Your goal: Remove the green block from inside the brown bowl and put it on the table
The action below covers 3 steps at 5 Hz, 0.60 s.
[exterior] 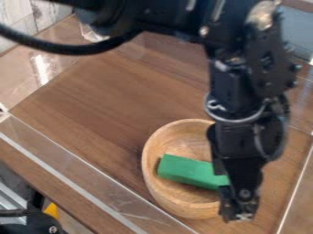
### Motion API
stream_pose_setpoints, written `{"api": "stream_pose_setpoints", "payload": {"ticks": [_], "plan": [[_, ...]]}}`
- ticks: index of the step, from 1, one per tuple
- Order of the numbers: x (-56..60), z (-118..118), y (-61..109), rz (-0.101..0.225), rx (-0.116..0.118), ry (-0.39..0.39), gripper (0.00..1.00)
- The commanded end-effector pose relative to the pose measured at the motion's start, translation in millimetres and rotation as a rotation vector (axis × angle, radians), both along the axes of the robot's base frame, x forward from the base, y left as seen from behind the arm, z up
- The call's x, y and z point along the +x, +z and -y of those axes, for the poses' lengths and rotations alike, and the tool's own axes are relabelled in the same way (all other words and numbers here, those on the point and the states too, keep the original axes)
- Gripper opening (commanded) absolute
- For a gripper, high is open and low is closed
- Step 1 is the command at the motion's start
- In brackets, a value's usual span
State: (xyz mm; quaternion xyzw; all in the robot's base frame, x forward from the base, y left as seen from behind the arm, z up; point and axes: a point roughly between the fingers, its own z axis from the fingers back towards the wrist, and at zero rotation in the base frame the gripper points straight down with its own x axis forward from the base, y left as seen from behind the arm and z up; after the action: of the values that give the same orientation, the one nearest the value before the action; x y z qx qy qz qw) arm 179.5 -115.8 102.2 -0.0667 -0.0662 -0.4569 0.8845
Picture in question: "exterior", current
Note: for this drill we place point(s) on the green rectangular block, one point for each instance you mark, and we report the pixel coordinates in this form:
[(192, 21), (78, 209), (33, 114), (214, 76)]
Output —
[(190, 172)]

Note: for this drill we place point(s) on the brown wooden bowl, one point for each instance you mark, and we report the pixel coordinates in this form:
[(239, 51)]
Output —
[(180, 138)]

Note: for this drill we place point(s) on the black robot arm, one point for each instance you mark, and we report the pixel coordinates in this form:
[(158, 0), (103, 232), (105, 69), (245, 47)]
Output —
[(237, 30)]

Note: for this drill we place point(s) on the clear acrylic front wall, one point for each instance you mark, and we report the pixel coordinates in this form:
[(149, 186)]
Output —
[(101, 203)]

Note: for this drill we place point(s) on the black metal mount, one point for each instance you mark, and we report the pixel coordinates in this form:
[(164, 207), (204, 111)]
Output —
[(41, 223)]

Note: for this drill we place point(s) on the clear acrylic corner bracket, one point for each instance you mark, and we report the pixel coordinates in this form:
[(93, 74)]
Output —
[(90, 34)]

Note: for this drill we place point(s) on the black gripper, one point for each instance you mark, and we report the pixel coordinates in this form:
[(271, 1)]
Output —
[(249, 106)]

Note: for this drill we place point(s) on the yellow object under table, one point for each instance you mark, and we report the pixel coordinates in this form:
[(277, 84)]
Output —
[(51, 212)]

